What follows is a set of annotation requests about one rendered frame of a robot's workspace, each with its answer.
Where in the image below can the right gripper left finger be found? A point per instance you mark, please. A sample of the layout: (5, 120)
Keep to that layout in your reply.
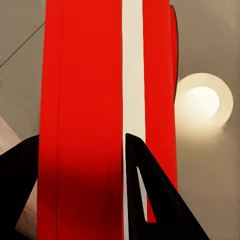
(18, 175)

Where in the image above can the coffee table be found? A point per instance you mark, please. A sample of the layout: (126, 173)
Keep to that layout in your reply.
(206, 108)

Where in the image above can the radio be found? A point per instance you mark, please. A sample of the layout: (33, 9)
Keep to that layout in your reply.
(110, 68)

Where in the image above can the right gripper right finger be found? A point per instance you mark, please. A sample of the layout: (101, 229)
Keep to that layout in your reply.
(174, 219)

